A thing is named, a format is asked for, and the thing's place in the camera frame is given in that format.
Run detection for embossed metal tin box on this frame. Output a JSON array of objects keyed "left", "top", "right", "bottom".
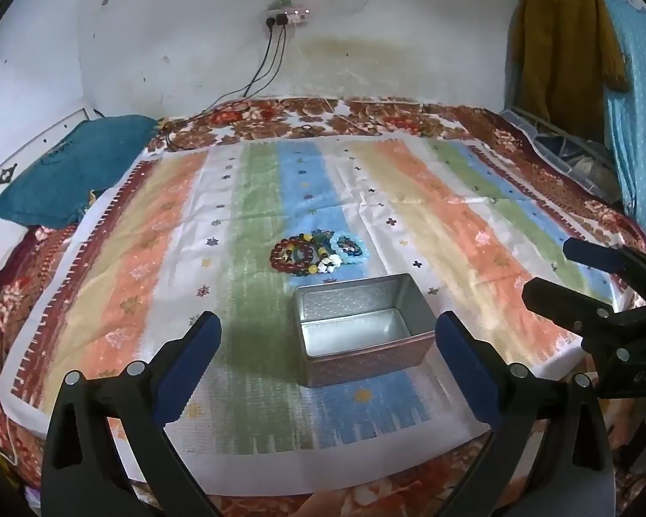
[{"left": 293, "top": 274, "right": 438, "bottom": 389}]

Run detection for red bead bracelet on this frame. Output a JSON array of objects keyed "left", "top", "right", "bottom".
[{"left": 270, "top": 237, "right": 316, "bottom": 277}]

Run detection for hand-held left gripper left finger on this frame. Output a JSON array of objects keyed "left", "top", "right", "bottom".
[{"left": 42, "top": 311, "right": 223, "bottom": 517}]

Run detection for light blue bead bracelet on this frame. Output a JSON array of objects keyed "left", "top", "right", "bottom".
[{"left": 329, "top": 231, "right": 370, "bottom": 266}]

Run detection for black power cable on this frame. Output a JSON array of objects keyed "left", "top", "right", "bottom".
[
  {"left": 164, "top": 22, "right": 287, "bottom": 149},
  {"left": 191, "top": 20, "right": 274, "bottom": 119}
]

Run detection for striped pastel cloth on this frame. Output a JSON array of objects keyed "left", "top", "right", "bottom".
[{"left": 0, "top": 137, "right": 633, "bottom": 483}]

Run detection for pastel white pink bead bracelet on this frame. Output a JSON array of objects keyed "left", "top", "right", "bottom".
[{"left": 311, "top": 252, "right": 346, "bottom": 277}]

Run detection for blue printed hanging cloth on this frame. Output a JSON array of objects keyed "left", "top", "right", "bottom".
[{"left": 503, "top": 0, "right": 646, "bottom": 244}]

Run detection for mustard hanging garment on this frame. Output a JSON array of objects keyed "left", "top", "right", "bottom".
[{"left": 518, "top": 0, "right": 632, "bottom": 142}]

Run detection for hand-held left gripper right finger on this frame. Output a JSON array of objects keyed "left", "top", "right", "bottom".
[{"left": 435, "top": 311, "right": 617, "bottom": 517}]

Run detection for white power strip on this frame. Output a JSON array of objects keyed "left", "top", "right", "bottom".
[{"left": 263, "top": 8, "right": 311, "bottom": 28}]

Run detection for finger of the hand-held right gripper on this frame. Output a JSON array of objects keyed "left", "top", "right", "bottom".
[
  {"left": 563, "top": 237, "right": 646, "bottom": 284},
  {"left": 521, "top": 277, "right": 615, "bottom": 336}
]

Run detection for teal pillow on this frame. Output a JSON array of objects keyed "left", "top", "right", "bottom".
[{"left": 0, "top": 115, "right": 160, "bottom": 228}]

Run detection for yellow and black bead bracelet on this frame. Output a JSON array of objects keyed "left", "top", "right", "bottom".
[{"left": 293, "top": 231, "right": 332, "bottom": 277}]

